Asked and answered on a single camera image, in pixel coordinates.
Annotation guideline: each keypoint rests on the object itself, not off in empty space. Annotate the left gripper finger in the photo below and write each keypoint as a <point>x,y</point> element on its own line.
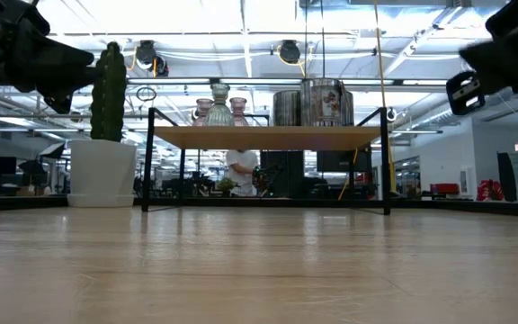
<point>68,67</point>

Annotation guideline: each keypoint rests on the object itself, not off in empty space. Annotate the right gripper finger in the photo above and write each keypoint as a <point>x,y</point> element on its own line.
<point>481,58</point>

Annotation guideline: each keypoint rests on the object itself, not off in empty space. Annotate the pink ribbed glass candle holder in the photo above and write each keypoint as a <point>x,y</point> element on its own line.
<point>201,108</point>
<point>240,108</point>

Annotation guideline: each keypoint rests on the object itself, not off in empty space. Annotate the floral print candle tin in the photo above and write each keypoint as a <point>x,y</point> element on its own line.
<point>350,108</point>
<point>286,108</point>
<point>326,103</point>

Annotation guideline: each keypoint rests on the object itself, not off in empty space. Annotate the green cactus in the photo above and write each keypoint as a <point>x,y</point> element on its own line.
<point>110,103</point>

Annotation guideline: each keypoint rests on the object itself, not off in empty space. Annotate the white plant pot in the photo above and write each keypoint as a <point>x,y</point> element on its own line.
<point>104,173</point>

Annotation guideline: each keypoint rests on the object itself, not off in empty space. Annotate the dark standing panel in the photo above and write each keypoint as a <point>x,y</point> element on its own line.
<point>507,176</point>

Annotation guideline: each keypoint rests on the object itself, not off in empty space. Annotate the red bag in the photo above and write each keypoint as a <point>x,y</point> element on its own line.
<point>488,190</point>

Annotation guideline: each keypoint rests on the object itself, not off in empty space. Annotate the red box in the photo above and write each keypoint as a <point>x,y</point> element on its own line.
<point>444,188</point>

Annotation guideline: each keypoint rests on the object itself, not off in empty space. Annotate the dark wide screen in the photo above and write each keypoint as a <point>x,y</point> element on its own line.
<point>340,160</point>

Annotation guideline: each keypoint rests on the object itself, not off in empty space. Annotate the long ceiling light bar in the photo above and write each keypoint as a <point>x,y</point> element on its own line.
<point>259,81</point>

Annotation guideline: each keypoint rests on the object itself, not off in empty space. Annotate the small potted plant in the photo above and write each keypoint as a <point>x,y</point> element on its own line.
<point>226,184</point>

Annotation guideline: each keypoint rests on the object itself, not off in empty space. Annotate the person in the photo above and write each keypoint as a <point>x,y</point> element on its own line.
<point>241,168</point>

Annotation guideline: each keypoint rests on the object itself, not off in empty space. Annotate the wooden shelf with black legs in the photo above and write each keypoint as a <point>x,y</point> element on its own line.
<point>268,137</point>

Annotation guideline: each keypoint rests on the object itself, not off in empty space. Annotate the dark cabinet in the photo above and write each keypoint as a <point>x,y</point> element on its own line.
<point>288,173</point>

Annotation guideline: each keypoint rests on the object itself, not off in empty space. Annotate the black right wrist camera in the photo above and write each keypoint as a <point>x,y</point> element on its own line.
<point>463,92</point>

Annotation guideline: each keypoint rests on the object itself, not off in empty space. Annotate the black aluminium table frame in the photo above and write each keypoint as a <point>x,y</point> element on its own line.
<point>25,203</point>

